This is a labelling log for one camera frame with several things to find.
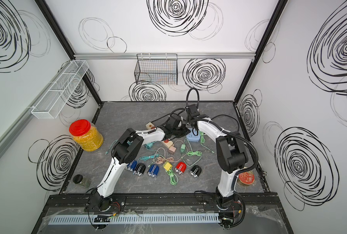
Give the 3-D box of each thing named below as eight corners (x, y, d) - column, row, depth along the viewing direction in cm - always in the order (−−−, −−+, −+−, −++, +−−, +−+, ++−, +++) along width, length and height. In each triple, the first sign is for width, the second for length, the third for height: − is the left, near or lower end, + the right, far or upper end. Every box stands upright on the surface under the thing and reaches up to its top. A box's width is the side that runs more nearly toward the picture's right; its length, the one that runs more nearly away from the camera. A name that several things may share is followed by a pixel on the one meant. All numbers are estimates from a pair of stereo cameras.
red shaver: (173, 169, 86) (173, 168, 84) (180, 161, 89) (180, 159, 88) (181, 175, 84) (181, 174, 82) (187, 166, 87) (187, 165, 85)
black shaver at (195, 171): (188, 173, 86) (189, 171, 83) (194, 164, 89) (194, 162, 87) (197, 179, 83) (197, 177, 81) (202, 170, 87) (203, 168, 84)
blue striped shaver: (146, 174, 84) (146, 173, 82) (151, 164, 88) (151, 162, 86) (156, 178, 83) (156, 177, 81) (161, 168, 87) (160, 166, 85)
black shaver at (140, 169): (134, 174, 84) (133, 172, 82) (139, 163, 88) (138, 162, 86) (141, 176, 83) (140, 175, 81) (146, 166, 87) (146, 164, 85)
